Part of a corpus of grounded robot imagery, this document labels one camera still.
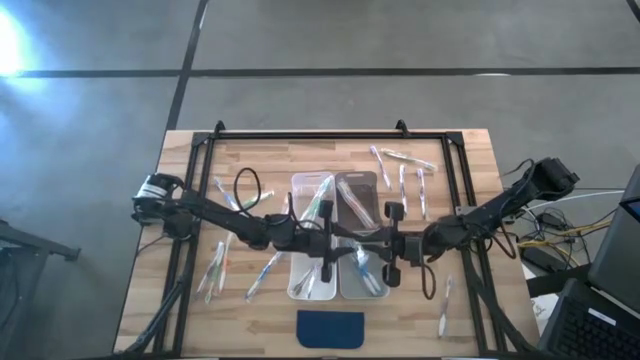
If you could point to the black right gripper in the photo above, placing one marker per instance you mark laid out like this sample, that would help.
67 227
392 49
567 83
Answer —
407 249

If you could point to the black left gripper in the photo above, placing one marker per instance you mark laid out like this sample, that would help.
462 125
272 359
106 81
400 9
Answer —
300 240

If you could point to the blue white toothbrush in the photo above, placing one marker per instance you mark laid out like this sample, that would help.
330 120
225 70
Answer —
377 287
361 260
262 277
226 195
372 285

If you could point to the clear plastic bin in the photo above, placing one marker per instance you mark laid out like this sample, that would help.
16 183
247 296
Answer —
300 190

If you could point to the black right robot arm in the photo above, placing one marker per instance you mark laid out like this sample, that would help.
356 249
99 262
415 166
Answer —
500 205

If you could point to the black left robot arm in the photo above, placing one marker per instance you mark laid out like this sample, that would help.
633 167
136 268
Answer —
215 212

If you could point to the pale grey plastic bin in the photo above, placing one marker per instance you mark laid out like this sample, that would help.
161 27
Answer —
350 285

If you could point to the white plastic bin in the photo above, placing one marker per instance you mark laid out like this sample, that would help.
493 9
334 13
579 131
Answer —
297 272

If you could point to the brown translucent plastic bin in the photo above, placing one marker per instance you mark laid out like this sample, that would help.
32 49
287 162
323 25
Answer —
367 187

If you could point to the blue cloth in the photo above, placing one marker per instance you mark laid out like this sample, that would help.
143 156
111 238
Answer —
330 330

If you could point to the black table clamp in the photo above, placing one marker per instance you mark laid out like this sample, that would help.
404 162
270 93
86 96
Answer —
401 127
218 127

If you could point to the black power brick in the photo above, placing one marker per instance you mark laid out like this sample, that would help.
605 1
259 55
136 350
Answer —
537 256

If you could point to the white paper sheet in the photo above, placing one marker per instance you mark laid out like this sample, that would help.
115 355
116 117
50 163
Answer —
542 310

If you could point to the black laptop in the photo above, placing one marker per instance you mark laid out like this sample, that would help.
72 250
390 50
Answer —
590 325

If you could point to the black monitor screen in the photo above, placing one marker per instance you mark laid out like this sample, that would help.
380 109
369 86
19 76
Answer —
617 240

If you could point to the black stand leg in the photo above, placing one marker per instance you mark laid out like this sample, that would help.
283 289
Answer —
35 242

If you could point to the white metal bracket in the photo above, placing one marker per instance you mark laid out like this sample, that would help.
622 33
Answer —
461 210

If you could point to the black aluminium table frame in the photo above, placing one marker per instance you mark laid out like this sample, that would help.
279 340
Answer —
325 135

